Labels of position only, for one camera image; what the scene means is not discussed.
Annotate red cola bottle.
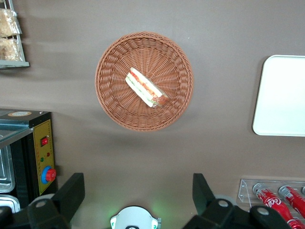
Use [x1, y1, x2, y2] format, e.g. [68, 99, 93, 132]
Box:
[252, 182, 304, 229]
[278, 185, 305, 219]

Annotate black food warmer yellow panel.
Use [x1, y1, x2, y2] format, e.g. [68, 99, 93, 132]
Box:
[0, 108, 58, 214]

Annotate clear acrylic bottle rack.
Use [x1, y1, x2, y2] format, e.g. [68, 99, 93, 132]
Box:
[238, 178, 305, 229]

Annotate clear bag of rice snacks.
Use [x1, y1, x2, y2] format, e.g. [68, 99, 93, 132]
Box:
[0, 38, 24, 62]
[0, 8, 23, 38]

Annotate cream plastic tray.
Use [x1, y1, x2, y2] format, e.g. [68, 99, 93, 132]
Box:
[252, 54, 305, 137]

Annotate large brown wicker basket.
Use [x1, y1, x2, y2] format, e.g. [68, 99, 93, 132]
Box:
[94, 31, 194, 132]

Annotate triangle sandwich with tomato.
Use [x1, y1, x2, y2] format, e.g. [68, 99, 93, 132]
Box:
[125, 67, 169, 108]

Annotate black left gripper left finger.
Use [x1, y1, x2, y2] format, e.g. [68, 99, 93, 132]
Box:
[0, 173, 86, 229]

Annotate steel warmer pan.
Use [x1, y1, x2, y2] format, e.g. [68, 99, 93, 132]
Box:
[0, 194, 21, 214]
[0, 135, 16, 194]

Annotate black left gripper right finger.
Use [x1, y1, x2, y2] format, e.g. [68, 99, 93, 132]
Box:
[183, 173, 292, 229]

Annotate grey snack rack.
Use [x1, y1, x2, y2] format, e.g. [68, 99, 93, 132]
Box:
[0, 0, 31, 69]

